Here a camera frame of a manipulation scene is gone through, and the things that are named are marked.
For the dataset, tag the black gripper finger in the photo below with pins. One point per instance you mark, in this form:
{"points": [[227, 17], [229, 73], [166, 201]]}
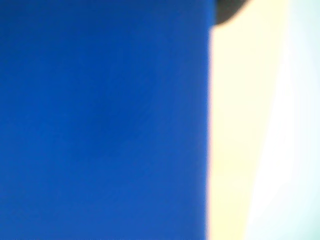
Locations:
{"points": [[226, 10]]}

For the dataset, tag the large blue cube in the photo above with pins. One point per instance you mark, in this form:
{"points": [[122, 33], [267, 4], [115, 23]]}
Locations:
{"points": [[100, 120]]}

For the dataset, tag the orange square sheet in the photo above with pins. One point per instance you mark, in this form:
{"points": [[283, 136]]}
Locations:
{"points": [[232, 125]]}

